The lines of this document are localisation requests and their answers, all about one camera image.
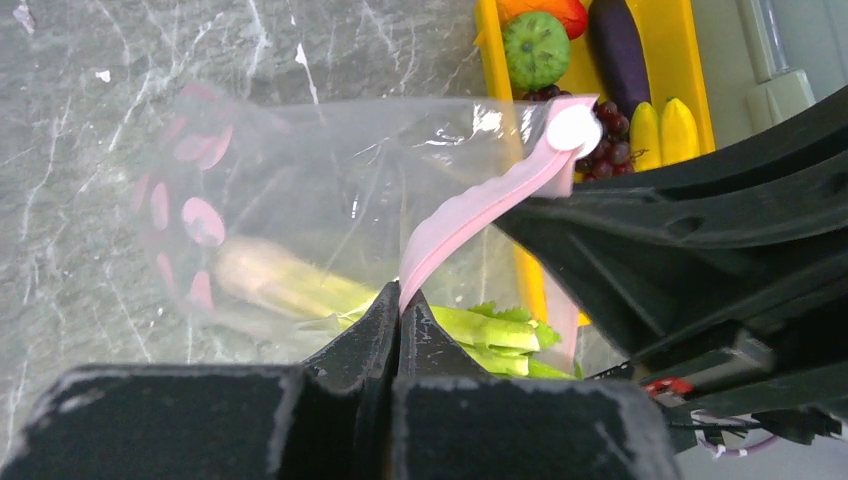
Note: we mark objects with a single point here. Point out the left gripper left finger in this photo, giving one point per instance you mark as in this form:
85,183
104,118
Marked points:
323,418

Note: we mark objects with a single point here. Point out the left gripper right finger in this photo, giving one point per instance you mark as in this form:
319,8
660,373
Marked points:
452,420

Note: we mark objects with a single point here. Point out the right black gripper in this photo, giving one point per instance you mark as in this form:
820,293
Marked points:
751,238

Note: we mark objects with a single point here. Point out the yellow plastic tray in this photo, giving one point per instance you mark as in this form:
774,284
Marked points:
668,36

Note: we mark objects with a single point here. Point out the clear zip top bag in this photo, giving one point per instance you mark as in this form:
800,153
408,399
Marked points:
285,223

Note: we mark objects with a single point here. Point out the dark red grape bunch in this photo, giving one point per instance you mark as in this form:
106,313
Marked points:
611,156

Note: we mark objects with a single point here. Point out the yellow banana bunch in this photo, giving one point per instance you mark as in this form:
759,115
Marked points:
665,138

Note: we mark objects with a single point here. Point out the purple eggplant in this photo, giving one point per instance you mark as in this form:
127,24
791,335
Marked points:
616,48

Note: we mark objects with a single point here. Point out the green custard apple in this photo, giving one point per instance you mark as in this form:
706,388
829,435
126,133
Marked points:
537,50

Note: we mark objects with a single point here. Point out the orange red fruit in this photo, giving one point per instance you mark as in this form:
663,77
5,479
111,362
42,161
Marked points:
572,14

